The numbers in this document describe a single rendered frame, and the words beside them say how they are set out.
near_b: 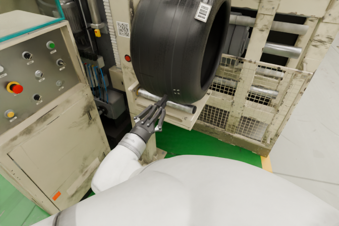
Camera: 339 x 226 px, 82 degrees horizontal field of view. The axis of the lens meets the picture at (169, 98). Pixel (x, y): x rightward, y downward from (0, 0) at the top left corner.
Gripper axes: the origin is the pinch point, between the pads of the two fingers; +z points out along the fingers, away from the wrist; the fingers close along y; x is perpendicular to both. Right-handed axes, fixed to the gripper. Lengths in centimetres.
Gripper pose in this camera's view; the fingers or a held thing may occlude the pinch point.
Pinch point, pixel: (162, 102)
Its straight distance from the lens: 83.1
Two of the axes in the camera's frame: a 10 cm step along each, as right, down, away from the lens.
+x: 0.6, 6.9, 7.2
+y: -8.9, -2.9, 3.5
